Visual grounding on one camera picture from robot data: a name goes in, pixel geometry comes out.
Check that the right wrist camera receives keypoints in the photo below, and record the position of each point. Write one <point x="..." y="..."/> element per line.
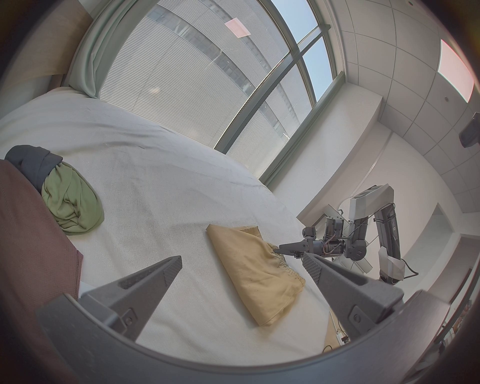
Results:
<point x="309" y="232"/>

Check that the bed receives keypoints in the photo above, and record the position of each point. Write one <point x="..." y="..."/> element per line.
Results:
<point x="150" y="168"/>

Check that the black garment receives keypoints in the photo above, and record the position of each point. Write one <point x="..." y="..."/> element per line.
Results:
<point x="33" y="161"/>

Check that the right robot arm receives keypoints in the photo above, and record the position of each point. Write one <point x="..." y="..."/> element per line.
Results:
<point x="367" y="210"/>

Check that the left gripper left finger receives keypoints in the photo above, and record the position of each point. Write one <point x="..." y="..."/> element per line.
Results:
<point x="131" y="296"/>

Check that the grey-green curtain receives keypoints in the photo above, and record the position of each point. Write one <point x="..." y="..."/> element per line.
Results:
<point x="101" y="48"/>

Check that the ceiling light panel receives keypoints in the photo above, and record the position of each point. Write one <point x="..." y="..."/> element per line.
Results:
<point x="455" y="71"/>

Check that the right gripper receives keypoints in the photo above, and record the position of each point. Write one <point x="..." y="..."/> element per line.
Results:
<point x="311" y="248"/>

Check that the brown garment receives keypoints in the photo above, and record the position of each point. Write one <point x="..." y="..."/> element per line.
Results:
<point x="30" y="262"/>

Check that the window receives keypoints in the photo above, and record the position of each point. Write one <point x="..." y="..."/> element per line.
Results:
<point x="187" y="75"/>

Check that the green garment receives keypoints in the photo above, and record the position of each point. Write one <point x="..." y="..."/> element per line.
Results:
<point x="71" y="202"/>

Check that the tan shorts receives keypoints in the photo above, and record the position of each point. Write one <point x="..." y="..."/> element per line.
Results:
<point x="255" y="273"/>

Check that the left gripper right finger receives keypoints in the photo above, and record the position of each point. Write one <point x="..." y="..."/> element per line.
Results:
<point x="356" y="300"/>

